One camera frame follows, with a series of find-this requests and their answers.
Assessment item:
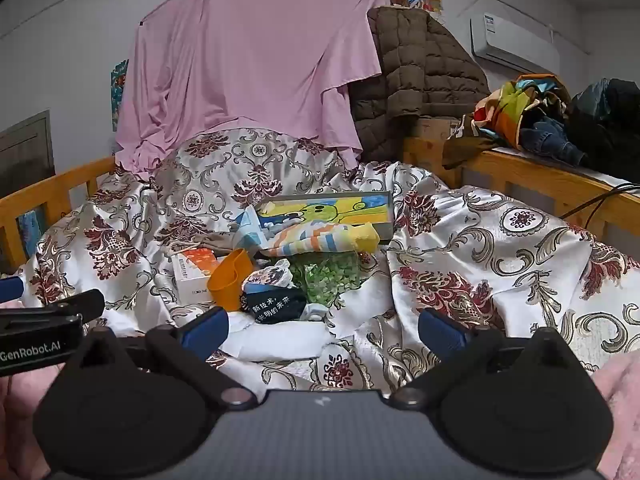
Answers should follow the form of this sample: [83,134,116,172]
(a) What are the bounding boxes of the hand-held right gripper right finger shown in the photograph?
[390,307,508,408]

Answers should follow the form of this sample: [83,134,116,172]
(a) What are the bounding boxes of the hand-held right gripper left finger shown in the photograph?
[120,305,258,408]

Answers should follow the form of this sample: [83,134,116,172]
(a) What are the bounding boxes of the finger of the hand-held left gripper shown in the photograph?
[0,276,25,302]
[0,289,106,322]

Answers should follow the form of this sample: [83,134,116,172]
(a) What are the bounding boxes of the orange cup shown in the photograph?
[206,248,256,313]

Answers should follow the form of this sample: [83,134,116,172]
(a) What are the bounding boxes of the black printed cloth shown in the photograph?
[240,282,307,326]

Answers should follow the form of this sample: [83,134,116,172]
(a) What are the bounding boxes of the white teal face mask pack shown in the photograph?
[232,207,266,246]

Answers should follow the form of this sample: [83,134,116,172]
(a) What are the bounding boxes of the grey shallow box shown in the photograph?
[255,191,396,243]

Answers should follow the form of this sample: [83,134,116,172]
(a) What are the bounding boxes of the striped fleece towel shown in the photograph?
[260,222,378,258]

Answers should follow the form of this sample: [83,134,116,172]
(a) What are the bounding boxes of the orange white carton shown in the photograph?
[171,248,221,306]

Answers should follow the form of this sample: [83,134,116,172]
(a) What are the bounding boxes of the white dark-patterned cloth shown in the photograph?
[245,260,293,291]

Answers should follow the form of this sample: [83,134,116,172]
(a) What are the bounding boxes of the floral satin blanket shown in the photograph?
[15,127,640,393]

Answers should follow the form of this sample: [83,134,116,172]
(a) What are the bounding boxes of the colourful cartoon drawing paper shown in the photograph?
[257,195,391,231]

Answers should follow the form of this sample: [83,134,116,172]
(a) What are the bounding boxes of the olive brown printed cloth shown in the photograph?
[442,112,501,171]

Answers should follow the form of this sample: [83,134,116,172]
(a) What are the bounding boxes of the cardboard box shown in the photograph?
[410,116,463,142]

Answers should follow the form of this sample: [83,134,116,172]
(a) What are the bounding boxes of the blue jeans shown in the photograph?
[520,117,588,167]

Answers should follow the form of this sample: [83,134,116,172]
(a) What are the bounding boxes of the multicolour patchwork cloth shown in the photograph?
[472,74,571,151]

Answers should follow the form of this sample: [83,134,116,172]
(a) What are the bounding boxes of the brown quilted jacket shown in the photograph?
[347,6,493,163]

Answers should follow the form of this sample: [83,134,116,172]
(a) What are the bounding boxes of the pink hanging sheet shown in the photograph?
[114,0,391,181]

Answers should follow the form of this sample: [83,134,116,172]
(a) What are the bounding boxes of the white air conditioner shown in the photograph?
[469,12,561,76]

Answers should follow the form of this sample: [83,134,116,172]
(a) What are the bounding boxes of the wooden slatted bed rail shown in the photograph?
[0,156,117,261]

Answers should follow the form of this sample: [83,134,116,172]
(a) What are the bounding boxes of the wooden bed frame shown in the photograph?
[402,135,640,241]

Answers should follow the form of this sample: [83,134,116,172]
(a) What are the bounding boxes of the black cable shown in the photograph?
[559,182,640,221]

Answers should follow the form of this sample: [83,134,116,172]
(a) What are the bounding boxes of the small colourful wall poster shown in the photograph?
[110,59,130,133]

